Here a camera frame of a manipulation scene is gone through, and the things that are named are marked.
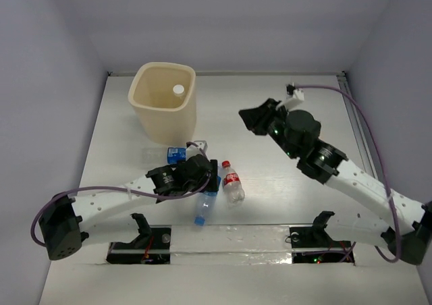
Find blue cap water bottle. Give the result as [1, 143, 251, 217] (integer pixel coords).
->
[194, 188, 219, 227]

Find clear bottle blue label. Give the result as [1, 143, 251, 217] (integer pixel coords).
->
[142, 146, 186, 165]

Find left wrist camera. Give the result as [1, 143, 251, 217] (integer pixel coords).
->
[186, 140, 208, 153]

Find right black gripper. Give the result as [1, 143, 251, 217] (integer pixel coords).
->
[239, 97, 298, 159]

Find beige plastic waste bin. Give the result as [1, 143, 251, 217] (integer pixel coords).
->
[128, 62, 197, 146]

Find square clear bottle white cap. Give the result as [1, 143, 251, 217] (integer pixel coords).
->
[172, 84, 186, 99]

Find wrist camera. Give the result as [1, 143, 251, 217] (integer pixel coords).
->
[186, 140, 208, 153]
[284, 83, 304, 110]

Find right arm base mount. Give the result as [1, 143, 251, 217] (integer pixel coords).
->
[285, 211, 355, 265]

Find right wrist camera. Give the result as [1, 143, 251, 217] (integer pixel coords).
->
[284, 83, 304, 110]

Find red label cola bottle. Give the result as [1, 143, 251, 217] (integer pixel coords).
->
[221, 161, 245, 208]

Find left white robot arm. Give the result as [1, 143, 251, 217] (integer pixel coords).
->
[30, 155, 218, 260]

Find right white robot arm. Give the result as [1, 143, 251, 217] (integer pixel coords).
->
[238, 99, 431, 265]

